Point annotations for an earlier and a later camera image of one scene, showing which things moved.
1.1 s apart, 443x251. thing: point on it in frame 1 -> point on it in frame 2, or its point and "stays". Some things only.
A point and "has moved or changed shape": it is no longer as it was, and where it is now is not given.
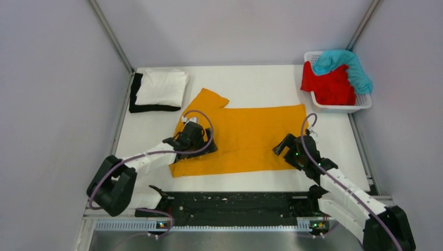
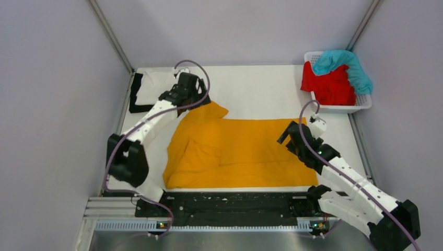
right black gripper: x=290 y=142 -> x=285 y=135
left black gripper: x=208 y=134 -> x=202 y=90
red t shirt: x=333 y=88 stays
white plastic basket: x=362 y=102 stays
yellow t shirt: x=245 y=137 has moved or changed shape
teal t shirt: x=327 y=60 stays
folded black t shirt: x=136 y=84 stays
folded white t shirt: x=162 y=86 stays
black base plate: x=241 y=208 stays
